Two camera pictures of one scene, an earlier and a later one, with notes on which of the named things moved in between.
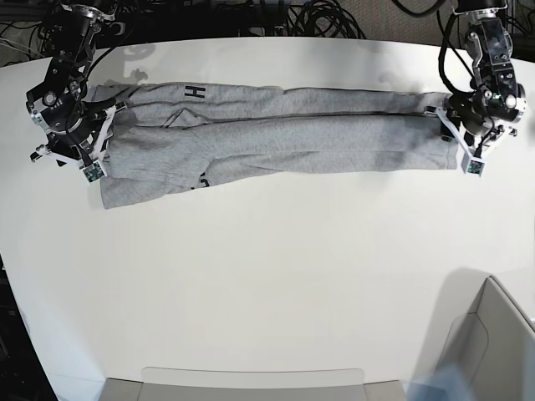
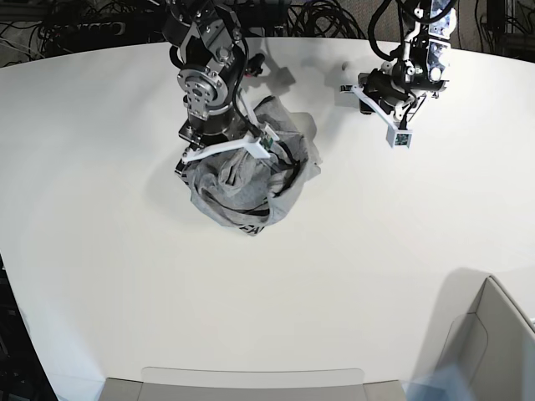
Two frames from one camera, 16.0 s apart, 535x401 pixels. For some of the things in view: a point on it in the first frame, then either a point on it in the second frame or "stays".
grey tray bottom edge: x=217 y=383 stays
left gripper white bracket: x=98 y=155 → x=252 y=143
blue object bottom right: x=447 y=382 stays
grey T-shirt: x=169 y=136 → x=250 y=191
